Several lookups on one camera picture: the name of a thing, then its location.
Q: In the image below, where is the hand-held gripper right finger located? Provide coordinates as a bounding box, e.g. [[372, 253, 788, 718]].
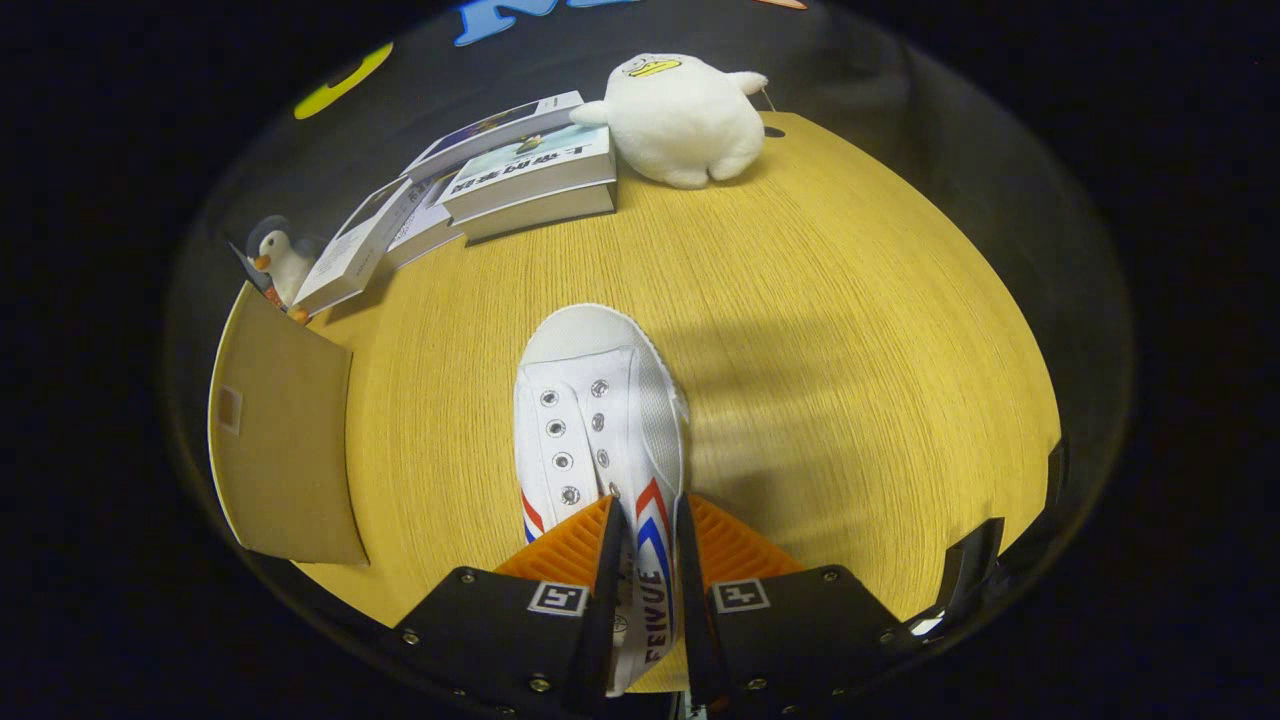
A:
[[673, 493, 919, 716]]

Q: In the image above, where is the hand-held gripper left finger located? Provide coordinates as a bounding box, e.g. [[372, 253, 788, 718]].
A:
[[388, 495, 629, 720]]

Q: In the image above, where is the white canvas shoe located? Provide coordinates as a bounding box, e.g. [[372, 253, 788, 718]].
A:
[[513, 303, 691, 698]]

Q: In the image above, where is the beige fabric storage box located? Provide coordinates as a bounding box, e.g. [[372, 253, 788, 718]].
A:
[[207, 282, 371, 568]]

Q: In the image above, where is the black plastic object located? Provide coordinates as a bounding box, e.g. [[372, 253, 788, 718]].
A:
[[905, 517, 1006, 641]]

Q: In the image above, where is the white text booklet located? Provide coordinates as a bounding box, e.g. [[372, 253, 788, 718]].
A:
[[385, 172, 466, 271]]

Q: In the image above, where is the thick pale blue book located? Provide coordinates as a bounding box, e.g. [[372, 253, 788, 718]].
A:
[[438, 122, 619, 244]]

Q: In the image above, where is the book with portrait cover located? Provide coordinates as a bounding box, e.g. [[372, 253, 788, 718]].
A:
[[290, 178, 416, 319]]

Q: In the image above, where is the penguin plush toy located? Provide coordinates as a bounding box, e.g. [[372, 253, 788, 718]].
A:
[[245, 215, 323, 326]]

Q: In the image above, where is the book with blue picture cover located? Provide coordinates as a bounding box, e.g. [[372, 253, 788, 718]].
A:
[[400, 90, 586, 183]]

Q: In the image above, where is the white duck plush toy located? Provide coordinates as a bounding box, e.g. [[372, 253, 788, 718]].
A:
[[570, 52, 771, 191]]

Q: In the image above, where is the black backdrop cloth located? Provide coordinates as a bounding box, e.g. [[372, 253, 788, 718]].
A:
[[165, 0, 1136, 561]]

